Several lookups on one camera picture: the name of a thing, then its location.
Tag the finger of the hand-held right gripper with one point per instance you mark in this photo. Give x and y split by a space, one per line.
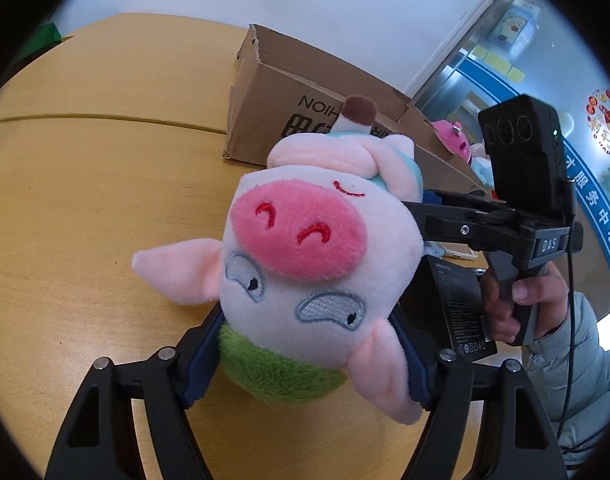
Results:
450 230
465 200

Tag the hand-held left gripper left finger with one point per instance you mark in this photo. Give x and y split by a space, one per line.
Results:
201 375

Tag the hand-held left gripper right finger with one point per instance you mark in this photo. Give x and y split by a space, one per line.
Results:
416 375

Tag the cream phone case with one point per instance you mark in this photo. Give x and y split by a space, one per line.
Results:
462 255

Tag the small black product box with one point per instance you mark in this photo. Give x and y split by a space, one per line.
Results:
445 305

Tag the pink pig plush toy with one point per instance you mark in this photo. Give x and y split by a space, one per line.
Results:
305 260

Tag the brown cardboard box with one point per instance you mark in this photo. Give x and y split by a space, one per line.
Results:
285 85

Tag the person's right forearm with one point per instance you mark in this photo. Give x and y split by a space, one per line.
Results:
575 385

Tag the person's right hand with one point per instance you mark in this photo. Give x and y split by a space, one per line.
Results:
540 287

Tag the light blue plush toy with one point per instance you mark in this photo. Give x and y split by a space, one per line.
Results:
482 172

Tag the beige plush toy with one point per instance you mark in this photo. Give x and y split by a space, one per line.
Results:
477 150

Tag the yellow sticky note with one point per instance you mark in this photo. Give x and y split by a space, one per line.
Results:
479 52
516 73
497 61

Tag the round red window sticker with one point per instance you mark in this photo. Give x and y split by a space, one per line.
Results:
607 112

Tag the cartoon sticker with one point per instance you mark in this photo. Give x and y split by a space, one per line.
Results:
510 25

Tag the green table cloth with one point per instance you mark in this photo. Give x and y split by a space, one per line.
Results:
42 40

